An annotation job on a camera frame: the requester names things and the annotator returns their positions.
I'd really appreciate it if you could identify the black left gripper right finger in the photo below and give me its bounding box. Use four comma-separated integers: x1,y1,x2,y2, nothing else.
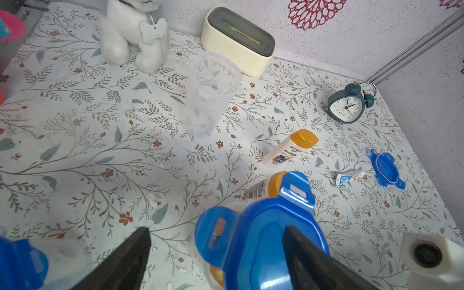
282,226,377,290

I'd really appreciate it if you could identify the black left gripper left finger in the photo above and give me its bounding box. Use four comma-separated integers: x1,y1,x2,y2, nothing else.
73,227,151,290

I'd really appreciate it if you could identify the clear plastic kit container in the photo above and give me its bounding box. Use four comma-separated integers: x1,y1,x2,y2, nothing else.
29,239,93,290

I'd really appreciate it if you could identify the clear plastic cup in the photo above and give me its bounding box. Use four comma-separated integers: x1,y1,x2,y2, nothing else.
182,51,242,140
203,201,249,290

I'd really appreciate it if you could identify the yellow cap bottle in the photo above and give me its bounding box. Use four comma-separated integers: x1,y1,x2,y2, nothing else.
240,171,287,203
262,129,319,167

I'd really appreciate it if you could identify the green teal alarm clock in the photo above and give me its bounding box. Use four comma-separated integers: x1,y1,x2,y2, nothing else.
326,82,378,124

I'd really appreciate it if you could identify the cream tissue box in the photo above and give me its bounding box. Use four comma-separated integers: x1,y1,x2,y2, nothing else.
201,6,276,77

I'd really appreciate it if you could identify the grey husky plush toy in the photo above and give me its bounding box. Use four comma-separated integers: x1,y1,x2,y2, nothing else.
100,0,170,74

